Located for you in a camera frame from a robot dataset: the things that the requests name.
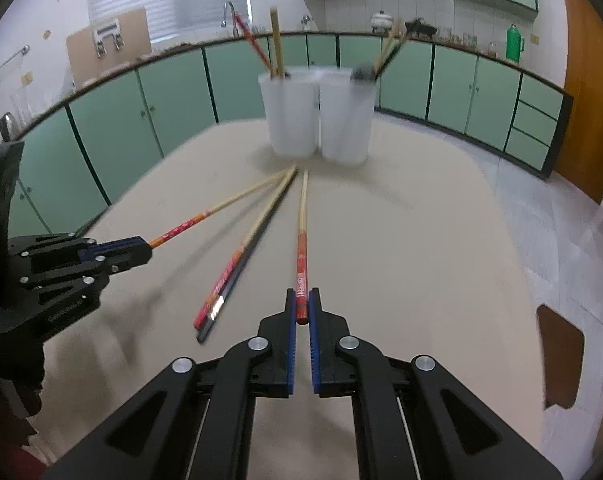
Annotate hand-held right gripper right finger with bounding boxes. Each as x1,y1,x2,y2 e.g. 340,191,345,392
307,287,565,480

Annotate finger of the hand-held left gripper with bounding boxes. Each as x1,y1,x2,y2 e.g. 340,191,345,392
19,249,153,293
9,232,150,258

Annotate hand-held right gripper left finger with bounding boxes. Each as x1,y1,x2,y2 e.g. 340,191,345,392
42,287,298,480

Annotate red handled bamboo chopstick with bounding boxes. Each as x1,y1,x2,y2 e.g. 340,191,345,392
194,170,296,327
149,165,297,250
296,170,309,324
233,12,275,77

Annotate black chopstick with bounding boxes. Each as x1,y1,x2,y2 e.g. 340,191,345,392
376,21,416,81
198,168,300,344

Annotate white plastic utensil holder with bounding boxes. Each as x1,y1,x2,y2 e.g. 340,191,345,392
258,66,378,165

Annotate plain bamboo chopstick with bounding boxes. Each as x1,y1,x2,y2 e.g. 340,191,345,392
270,6,285,80
373,17,401,75

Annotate metal kettle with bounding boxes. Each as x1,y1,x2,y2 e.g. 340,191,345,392
0,112,20,142

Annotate green lower kitchen cabinets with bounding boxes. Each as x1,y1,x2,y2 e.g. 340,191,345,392
0,30,575,238

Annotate brown cardboard box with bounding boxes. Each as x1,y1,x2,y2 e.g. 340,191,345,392
66,7,153,90

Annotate chrome kitchen faucet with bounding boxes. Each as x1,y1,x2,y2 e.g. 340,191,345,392
220,1,237,36

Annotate black wok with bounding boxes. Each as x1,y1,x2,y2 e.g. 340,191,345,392
404,17,438,38

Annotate row of glass jars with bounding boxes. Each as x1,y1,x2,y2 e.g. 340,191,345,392
436,27,499,56

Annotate green thermos flask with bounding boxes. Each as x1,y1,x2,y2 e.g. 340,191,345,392
505,23,526,64

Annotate wooden door with knob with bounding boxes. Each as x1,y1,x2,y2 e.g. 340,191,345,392
551,0,603,206

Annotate metal towel rail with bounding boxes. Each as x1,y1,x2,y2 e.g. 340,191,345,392
0,44,31,81

